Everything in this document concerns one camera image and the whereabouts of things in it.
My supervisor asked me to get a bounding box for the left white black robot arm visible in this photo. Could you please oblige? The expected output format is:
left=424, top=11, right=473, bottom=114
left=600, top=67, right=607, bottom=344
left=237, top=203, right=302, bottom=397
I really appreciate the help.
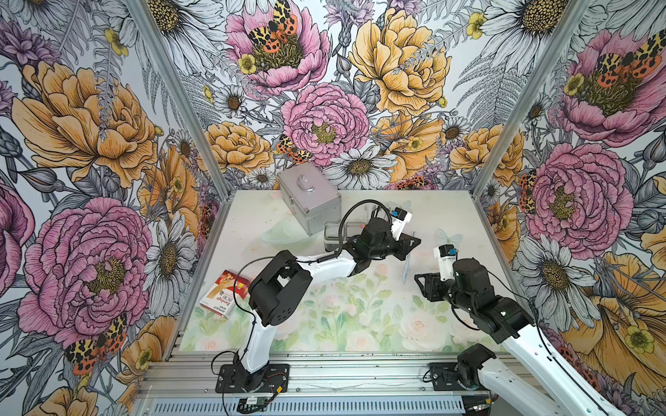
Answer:
left=235, top=208, right=421, bottom=376

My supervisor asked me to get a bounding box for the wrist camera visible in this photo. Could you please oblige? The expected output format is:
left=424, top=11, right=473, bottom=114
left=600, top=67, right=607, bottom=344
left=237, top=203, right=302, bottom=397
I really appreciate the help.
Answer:
left=434, top=244, right=458, bottom=282
left=390, top=207, right=412, bottom=240

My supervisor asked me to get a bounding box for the red white small box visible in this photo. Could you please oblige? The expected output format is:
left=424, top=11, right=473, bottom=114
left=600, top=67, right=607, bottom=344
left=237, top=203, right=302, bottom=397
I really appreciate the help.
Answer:
left=199, top=270, right=250, bottom=319

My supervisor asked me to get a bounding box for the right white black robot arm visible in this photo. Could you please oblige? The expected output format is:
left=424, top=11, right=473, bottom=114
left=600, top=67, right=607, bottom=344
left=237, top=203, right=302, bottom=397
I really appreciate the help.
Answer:
left=414, top=257, right=622, bottom=415

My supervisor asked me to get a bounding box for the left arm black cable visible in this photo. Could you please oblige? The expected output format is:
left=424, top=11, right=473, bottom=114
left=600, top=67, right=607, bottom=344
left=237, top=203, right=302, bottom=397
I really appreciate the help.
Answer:
left=306, top=199, right=394, bottom=266

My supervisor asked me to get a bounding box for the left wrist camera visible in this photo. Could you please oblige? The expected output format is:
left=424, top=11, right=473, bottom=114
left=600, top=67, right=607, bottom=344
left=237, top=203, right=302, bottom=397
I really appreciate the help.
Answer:
left=390, top=207, right=412, bottom=240

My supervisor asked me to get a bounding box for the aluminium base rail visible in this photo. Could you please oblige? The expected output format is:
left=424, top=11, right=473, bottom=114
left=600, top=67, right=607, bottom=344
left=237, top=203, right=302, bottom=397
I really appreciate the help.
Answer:
left=129, top=350, right=573, bottom=416

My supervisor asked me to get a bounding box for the silver pink metal case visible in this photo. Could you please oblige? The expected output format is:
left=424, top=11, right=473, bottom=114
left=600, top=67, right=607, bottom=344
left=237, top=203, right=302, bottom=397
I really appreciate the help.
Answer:
left=277, top=163, right=342, bottom=236

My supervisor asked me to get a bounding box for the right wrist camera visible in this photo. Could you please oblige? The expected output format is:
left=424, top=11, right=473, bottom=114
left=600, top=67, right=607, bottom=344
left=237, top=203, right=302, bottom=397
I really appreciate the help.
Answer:
left=434, top=244, right=458, bottom=282

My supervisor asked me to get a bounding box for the clear glass bowl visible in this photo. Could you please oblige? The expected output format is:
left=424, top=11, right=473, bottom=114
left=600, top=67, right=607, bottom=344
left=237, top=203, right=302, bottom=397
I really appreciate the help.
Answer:
left=259, top=216, right=316, bottom=246

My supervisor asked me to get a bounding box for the cream toothbrush holder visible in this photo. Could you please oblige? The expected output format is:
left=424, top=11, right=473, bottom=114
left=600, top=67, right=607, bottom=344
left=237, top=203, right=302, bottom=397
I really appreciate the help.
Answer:
left=324, top=221, right=366, bottom=252

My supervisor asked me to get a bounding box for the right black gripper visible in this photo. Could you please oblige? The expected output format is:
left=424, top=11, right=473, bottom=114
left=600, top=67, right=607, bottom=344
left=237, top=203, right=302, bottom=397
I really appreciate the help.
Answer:
left=413, top=273, right=476, bottom=314

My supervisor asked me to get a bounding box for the pale blue toothbrush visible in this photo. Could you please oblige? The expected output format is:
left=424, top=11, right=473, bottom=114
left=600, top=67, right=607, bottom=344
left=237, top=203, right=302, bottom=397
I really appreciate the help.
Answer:
left=402, top=253, right=411, bottom=284

